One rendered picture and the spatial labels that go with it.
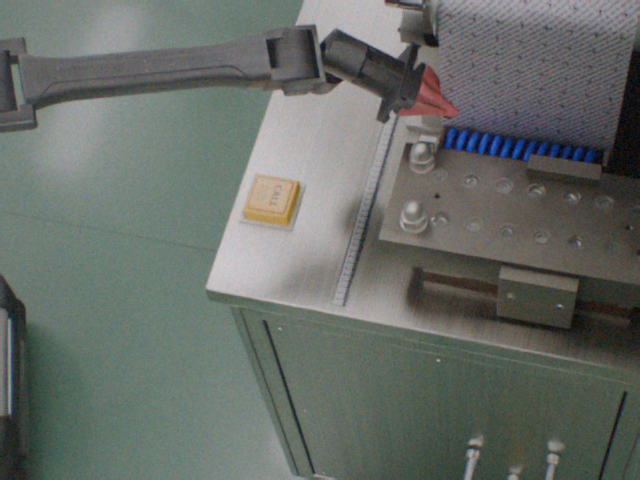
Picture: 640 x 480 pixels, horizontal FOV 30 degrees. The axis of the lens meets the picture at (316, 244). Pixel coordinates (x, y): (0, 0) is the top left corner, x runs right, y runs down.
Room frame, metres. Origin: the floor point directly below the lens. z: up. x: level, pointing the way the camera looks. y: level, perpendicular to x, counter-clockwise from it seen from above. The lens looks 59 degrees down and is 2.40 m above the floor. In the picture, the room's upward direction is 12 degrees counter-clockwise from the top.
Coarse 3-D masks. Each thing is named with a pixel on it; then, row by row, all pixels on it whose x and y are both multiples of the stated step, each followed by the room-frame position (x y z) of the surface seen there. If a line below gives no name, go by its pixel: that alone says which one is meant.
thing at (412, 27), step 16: (400, 0) 1.06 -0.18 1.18; (416, 0) 1.05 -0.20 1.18; (416, 16) 1.07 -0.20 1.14; (400, 32) 1.05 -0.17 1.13; (416, 32) 1.04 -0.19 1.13; (432, 32) 1.03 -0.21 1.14; (432, 48) 1.04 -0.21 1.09; (432, 64) 1.04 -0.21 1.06; (416, 128) 1.05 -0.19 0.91; (432, 128) 1.04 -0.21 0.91
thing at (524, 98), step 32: (448, 64) 0.95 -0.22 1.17; (480, 64) 0.93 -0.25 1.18; (512, 64) 0.92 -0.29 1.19; (544, 64) 0.90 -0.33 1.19; (448, 96) 0.95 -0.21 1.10; (480, 96) 0.93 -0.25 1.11; (512, 96) 0.91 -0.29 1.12; (544, 96) 0.90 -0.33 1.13; (576, 96) 0.88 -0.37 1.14; (608, 96) 0.86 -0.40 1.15; (448, 128) 0.95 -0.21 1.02; (480, 128) 0.93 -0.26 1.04; (512, 128) 0.91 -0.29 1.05; (544, 128) 0.90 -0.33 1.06; (576, 128) 0.88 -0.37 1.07; (608, 128) 0.86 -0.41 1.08
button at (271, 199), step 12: (264, 180) 1.00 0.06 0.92; (276, 180) 0.99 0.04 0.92; (288, 180) 0.99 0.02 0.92; (252, 192) 0.98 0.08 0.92; (264, 192) 0.98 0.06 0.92; (276, 192) 0.97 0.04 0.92; (288, 192) 0.97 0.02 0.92; (252, 204) 0.96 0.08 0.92; (264, 204) 0.96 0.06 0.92; (276, 204) 0.95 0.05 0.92; (288, 204) 0.95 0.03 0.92; (252, 216) 0.95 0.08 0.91; (264, 216) 0.94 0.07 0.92; (276, 216) 0.93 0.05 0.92; (288, 216) 0.93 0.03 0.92
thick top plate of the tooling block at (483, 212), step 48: (432, 192) 0.85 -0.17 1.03; (480, 192) 0.83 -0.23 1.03; (528, 192) 0.82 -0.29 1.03; (576, 192) 0.80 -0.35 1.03; (624, 192) 0.79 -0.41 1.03; (384, 240) 0.79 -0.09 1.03; (432, 240) 0.78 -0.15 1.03; (480, 240) 0.76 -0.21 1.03; (528, 240) 0.75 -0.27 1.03; (576, 240) 0.73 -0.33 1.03; (624, 240) 0.72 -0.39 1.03; (624, 288) 0.66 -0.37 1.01
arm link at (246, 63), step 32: (288, 32) 1.02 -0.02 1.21; (32, 64) 0.99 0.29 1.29; (64, 64) 0.99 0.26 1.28; (96, 64) 0.98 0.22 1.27; (128, 64) 0.98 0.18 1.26; (160, 64) 0.98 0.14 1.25; (192, 64) 0.98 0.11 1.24; (224, 64) 0.98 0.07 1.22; (256, 64) 0.98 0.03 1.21; (288, 64) 0.98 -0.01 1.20; (32, 96) 0.95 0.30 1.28; (64, 96) 0.96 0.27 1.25; (96, 96) 0.97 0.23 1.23; (0, 128) 0.93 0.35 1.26; (32, 128) 0.94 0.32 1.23
